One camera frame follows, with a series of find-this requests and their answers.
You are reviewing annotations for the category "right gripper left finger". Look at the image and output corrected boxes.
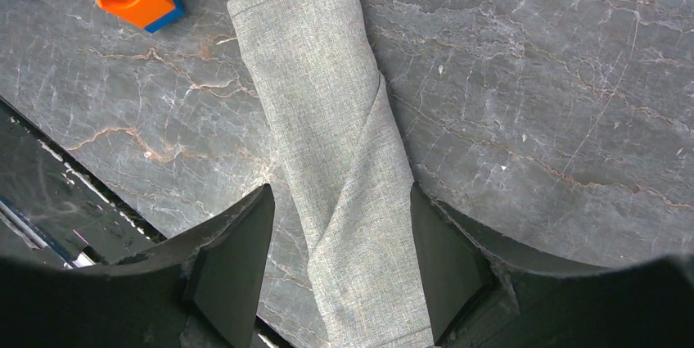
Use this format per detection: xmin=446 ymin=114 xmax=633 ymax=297
xmin=1 ymin=184 xmax=275 ymax=347

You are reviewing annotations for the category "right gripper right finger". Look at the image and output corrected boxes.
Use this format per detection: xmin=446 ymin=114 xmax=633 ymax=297
xmin=410 ymin=183 xmax=693 ymax=347

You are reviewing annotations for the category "grey cloth napkin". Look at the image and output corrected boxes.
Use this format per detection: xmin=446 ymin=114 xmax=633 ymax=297
xmin=228 ymin=0 xmax=433 ymax=347

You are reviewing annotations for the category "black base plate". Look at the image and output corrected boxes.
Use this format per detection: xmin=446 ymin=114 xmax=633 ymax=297
xmin=1 ymin=103 xmax=287 ymax=347

